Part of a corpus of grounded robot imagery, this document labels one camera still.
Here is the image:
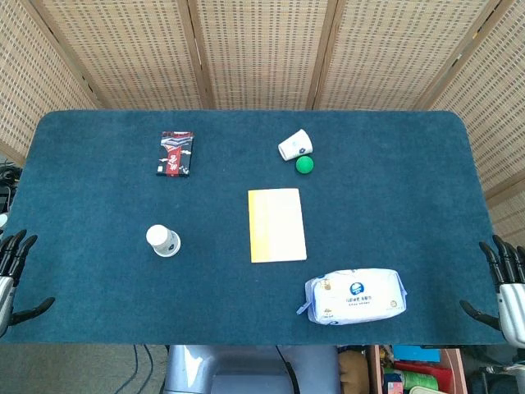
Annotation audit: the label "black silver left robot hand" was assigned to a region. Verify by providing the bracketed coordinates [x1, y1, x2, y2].
[0, 229, 57, 338]

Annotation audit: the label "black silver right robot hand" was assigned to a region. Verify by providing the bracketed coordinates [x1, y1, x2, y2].
[459, 234, 525, 350]

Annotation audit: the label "white cup blue flower print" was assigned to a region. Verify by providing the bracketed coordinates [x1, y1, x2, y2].
[145, 223, 182, 259]

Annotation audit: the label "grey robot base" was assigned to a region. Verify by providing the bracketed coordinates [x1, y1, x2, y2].
[162, 344, 342, 394]

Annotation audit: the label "green bottle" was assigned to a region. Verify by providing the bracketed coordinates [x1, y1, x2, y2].
[389, 369, 442, 391]

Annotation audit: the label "pink storage crate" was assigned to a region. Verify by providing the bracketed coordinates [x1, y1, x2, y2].
[366, 344, 469, 394]

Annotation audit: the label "white tissue pack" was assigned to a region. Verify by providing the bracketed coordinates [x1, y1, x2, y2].
[295, 268, 409, 327]

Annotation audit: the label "brown plush toy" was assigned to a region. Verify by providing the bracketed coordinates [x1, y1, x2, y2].
[336, 346, 370, 394]

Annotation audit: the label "woven bamboo screen panel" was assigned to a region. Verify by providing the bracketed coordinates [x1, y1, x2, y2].
[0, 0, 102, 165]
[30, 0, 214, 112]
[187, 0, 340, 112]
[426, 0, 525, 250]
[313, 0, 516, 112]

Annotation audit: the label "black red patterned box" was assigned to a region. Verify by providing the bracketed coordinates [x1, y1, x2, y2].
[155, 131, 195, 178]

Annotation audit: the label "blue carpet table mat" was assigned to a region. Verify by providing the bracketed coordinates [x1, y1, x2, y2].
[0, 109, 510, 346]

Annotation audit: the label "yellow white notebook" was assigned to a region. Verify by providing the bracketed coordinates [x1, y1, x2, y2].
[247, 187, 308, 264]

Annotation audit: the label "white paper cup lying sideways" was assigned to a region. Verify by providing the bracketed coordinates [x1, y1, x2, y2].
[277, 128, 314, 163]

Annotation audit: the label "black cable bundle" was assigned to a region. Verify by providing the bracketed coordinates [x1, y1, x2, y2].
[0, 158, 24, 194]

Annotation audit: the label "black floor cable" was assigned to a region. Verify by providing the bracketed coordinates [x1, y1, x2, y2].
[118, 344, 155, 394]

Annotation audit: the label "black cable on base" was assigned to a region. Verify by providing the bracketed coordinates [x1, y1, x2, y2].
[275, 345, 304, 394]

